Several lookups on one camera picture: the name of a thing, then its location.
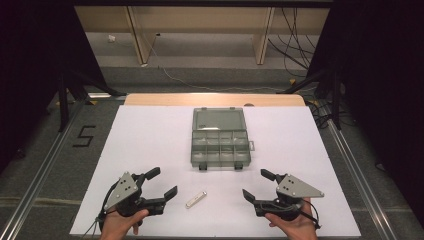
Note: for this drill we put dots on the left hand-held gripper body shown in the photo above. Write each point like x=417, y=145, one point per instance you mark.
x=124, y=190

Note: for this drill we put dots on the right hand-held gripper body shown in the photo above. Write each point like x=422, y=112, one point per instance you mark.
x=293, y=188

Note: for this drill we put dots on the small white cylinder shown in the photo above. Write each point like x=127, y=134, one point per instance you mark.
x=196, y=199

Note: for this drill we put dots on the clear plastic compartment box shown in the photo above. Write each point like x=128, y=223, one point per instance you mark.
x=220, y=140

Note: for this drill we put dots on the person's left hand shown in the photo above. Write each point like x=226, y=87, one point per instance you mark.
x=120, y=225

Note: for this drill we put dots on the person's right hand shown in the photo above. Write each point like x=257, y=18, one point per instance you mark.
x=296, y=228

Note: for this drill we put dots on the white table sheet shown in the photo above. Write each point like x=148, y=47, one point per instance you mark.
x=150, y=140

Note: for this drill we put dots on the black metal stand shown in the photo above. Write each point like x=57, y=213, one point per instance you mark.
x=63, y=100
x=336, y=96

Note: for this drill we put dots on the wooden furniture leg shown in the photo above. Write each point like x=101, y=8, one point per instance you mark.
x=141, y=40
x=263, y=36

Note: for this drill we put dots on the small white floor object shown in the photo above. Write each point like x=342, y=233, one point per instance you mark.
x=111, y=38

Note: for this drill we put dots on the metal floor rail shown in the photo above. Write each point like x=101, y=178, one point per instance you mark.
x=363, y=193
x=36, y=186

